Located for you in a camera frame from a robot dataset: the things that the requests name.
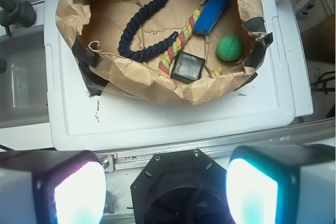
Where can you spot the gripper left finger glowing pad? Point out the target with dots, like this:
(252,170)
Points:
(47,186)

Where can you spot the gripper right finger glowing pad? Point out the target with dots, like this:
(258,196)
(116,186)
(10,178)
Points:
(282,184)

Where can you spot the white plastic bin lid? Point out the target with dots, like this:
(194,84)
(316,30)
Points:
(79,121)

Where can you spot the clear plastic bin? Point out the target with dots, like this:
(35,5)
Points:
(23,78)

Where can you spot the green ribbed ball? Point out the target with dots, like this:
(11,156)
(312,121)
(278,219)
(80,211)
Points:
(229,48)

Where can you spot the dark green square block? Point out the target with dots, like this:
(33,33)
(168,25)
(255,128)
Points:
(187,67)

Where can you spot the dark green clamp knob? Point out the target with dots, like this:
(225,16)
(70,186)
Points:
(16,12)

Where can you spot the brown paper bag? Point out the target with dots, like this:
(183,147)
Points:
(93,28)

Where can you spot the blue rectangular sponge block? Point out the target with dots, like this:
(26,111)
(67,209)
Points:
(209,16)

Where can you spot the aluminium frame rail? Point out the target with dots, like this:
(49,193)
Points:
(132,158)

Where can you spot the black octagonal mount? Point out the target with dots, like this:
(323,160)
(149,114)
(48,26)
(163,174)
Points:
(181,187)

